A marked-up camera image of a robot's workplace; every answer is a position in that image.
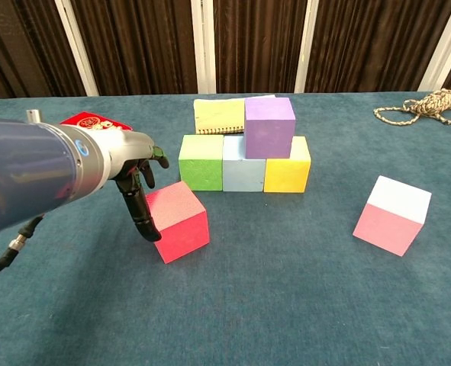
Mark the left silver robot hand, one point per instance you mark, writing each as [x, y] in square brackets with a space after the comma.
[129, 148]

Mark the green foam cube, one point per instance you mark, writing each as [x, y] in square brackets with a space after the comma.
[200, 171]

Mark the red foam cube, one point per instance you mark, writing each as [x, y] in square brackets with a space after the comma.
[183, 232]

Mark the purple foam cube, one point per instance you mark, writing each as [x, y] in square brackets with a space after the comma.
[269, 133]

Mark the yellow foam cube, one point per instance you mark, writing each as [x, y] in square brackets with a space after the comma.
[286, 175]

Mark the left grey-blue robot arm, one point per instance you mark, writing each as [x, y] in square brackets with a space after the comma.
[26, 171]

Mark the red spiral notebook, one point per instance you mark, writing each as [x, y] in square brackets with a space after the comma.
[95, 122]

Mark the pale yellow spiral notebook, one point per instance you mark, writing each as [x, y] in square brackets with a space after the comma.
[217, 114]

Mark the dark brown pleated curtain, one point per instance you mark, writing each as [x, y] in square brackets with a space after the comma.
[141, 45]

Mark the light blue foam cube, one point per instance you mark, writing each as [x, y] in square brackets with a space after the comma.
[244, 175]

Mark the teal felt table cover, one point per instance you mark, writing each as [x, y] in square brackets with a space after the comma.
[248, 305]

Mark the pink foam cube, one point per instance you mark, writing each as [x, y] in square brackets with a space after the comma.
[389, 228]

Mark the white metal frame post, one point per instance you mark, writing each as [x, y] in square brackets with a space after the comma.
[307, 45]
[203, 45]
[76, 45]
[447, 45]

